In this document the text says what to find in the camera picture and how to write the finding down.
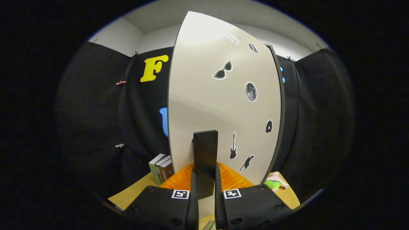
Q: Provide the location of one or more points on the green pink plush toy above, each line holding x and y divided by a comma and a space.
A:
273, 184

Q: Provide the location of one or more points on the brown book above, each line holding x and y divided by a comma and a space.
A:
166, 172

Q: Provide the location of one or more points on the green book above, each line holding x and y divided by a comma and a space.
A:
153, 169

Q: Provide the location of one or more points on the white clothespin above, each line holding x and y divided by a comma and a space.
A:
119, 145

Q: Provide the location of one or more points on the dark grey cabinet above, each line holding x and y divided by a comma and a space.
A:
283, 102

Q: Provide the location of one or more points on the row of black backdrop clips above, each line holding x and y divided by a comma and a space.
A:
135, 54

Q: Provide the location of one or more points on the black backdrop cloth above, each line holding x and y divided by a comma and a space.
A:
89, 111

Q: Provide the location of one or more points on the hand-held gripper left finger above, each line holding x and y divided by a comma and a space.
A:
192, 214

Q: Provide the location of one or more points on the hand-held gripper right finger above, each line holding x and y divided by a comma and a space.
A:
219, 214

